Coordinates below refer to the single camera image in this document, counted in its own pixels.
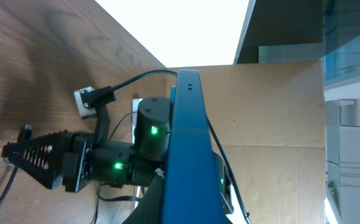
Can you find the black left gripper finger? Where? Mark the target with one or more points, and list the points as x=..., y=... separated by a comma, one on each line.
x=148, y=209

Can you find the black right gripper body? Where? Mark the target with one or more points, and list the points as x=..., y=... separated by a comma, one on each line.
x=110, y=162

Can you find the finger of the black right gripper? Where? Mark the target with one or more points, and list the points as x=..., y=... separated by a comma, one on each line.
x=40, y=157

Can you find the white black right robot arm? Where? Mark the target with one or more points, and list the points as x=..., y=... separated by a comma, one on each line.
x=152, y=138

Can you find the brown cardboard panel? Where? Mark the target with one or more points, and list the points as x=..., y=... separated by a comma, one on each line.
x=270, y=121

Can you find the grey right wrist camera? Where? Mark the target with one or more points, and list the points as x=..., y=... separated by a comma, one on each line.
x=82, y=105

